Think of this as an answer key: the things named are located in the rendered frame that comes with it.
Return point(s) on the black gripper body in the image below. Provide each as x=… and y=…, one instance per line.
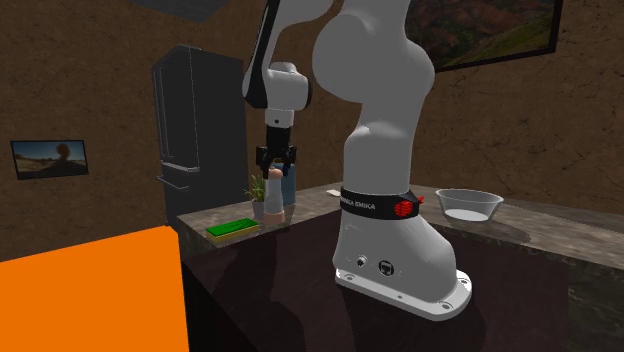
x=278, y=141

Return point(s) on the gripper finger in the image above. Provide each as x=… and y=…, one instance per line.
x=265, y=169
x=288, y=168

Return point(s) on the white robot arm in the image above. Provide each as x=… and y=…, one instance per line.
x=375, y=73

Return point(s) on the blue cylinder container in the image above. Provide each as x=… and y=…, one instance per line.
x=289, y=187

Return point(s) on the small potted plant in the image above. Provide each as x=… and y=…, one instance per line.
x=258, y=195

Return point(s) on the pale grey and tan vase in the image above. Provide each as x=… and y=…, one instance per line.
x=273, y=200

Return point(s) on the small white flat object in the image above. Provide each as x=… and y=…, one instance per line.
x=333, y=193

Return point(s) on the green and yellow sponge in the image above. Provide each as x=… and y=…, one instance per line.
x=231, y=229

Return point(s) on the black refrigerator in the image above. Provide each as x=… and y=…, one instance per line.
x=204, y=126

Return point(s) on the dark robot stand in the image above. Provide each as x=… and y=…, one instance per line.
x=302, y=292

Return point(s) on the clear glass bowl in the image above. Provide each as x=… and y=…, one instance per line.
x=469, y=204

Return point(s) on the orange block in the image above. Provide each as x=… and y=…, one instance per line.
x=88, y=297

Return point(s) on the small desert wall picture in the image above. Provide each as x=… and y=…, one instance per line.
x=48, y=159

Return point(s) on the large landscape wall picture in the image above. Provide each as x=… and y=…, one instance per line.
x=478, y=29

